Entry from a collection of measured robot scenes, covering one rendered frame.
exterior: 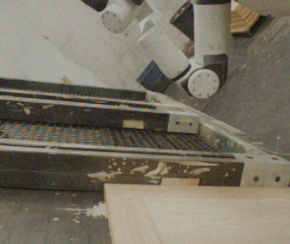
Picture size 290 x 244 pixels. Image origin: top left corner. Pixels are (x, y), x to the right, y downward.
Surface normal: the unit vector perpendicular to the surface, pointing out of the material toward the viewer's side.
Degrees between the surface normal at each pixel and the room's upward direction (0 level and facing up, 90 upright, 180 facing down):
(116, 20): 86
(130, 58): 90
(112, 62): 90
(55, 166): 90
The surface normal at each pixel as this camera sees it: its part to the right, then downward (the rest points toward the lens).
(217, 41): -0.02, 0.47
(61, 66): 0.18, 0.25
